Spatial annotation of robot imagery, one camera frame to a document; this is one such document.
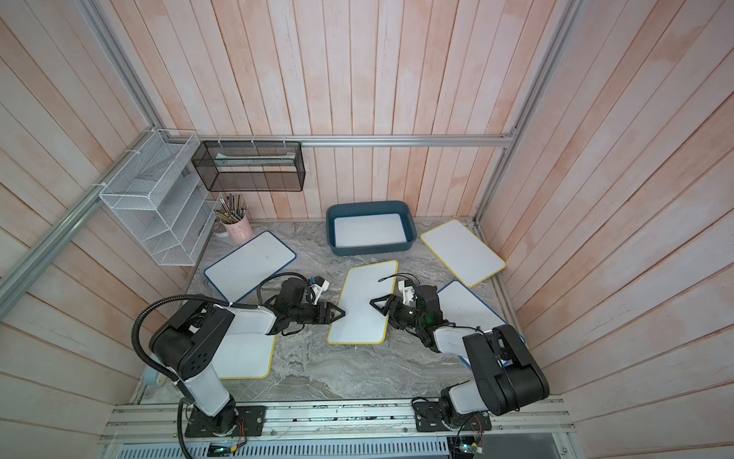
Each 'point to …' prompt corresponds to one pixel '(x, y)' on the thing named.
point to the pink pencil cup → (232, 215)
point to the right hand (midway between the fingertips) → (374, 305)
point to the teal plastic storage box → (361, 208)
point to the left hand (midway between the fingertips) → (339, 318)
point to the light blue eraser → (150, 376)
